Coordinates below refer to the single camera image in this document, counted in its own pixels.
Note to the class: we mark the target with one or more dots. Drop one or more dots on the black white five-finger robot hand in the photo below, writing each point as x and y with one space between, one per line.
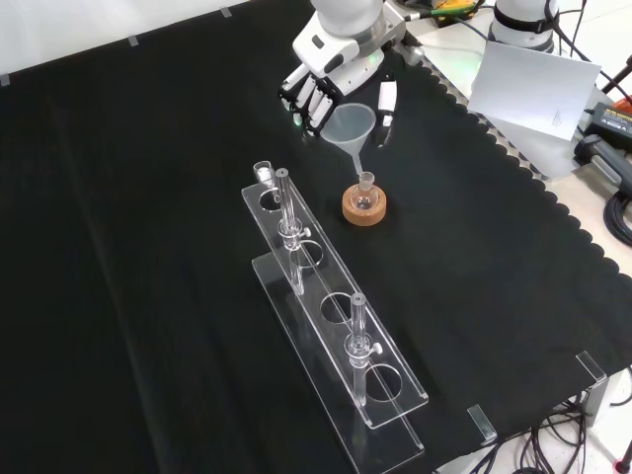
336 59

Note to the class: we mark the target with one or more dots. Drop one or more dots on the clear plastic funnel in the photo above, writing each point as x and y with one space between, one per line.
348 128

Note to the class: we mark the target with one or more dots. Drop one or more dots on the clear glass round-bottom flask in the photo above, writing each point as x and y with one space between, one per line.
365 197

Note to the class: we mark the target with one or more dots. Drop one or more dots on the clear acrylic funnel stand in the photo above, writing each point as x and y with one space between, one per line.
345 345

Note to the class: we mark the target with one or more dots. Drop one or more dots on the yellow stop button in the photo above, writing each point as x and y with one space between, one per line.
451 7

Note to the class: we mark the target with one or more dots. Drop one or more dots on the small clear glass beaker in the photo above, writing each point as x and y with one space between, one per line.
263 173

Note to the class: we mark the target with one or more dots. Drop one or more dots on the pale white board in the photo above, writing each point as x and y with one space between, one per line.
533 89

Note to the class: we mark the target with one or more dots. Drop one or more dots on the black bench cloth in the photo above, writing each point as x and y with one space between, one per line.
148 247

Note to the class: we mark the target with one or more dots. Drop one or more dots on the black power adapter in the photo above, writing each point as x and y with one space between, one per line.
612 121

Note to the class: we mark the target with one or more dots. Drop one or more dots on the silver wrist mount block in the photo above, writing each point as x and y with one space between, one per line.
395 29

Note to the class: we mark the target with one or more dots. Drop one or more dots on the grey metal bench bracket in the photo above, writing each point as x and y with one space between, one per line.
596 397

